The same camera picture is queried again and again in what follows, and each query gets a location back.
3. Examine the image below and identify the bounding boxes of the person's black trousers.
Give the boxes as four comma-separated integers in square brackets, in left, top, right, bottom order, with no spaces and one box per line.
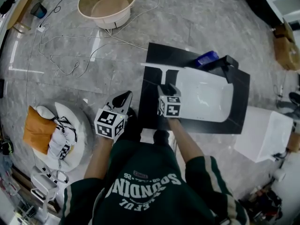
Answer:
[114,106,177,152]

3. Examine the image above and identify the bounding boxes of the black cable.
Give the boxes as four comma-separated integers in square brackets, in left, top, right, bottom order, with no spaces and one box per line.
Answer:
[38,0,79,29]

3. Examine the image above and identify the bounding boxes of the black vanity counter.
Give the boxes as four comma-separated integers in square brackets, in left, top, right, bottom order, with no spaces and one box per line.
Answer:
[137,42,251,135]

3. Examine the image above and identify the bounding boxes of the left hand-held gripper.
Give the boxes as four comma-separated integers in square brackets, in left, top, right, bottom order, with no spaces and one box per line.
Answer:
[94,90,134,143]

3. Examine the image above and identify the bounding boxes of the orange cushion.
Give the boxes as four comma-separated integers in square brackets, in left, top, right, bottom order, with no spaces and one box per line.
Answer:
[22,105,58,156]

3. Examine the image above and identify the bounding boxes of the wooden table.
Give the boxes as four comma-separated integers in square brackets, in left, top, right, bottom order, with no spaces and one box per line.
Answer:
[6,0,50,34]

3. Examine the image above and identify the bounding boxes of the small cardboard box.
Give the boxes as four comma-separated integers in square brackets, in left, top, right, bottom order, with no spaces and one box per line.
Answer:
[286,129,300,153]

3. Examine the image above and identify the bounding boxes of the black mesh waste bin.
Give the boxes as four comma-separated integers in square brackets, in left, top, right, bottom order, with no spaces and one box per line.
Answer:
[30,2,48,19]

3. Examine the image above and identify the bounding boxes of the person's green sweatshirt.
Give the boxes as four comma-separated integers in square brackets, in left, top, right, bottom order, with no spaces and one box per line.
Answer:
[60,139,251,225]

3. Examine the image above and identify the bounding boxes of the white cable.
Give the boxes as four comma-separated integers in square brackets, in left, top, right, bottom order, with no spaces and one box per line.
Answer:
[24,0,161,103]

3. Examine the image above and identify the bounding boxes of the white pillow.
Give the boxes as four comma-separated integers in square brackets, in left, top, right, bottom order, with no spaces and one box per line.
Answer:
[32,101,78,126]

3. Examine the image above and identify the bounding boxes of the beige round tub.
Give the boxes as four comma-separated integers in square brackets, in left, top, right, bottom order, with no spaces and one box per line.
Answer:
[77,0,138,30]

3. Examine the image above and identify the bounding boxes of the blue bottle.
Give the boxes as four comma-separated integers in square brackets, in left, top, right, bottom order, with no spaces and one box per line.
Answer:
[195,51,219,66]

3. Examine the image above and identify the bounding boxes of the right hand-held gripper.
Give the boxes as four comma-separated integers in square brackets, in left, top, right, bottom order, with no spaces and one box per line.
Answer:
[157,82,182,119]

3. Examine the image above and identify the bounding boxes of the white toilet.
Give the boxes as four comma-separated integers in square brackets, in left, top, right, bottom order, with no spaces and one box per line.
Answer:
[233,106,295,163]

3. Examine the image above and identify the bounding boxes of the person's left forearm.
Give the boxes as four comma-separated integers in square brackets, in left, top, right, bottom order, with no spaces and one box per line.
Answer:
[83,136,116,180]

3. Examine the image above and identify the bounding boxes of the person's right forearm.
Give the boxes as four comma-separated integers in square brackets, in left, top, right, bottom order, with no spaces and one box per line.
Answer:
[167,117,205,171]

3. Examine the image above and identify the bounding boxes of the black and white patterned blanket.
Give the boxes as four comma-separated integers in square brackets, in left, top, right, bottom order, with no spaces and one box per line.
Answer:
[48,116,78,160]

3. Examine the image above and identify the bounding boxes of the white metal stool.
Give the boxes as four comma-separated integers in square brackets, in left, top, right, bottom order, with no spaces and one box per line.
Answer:
[30,165,70,221]

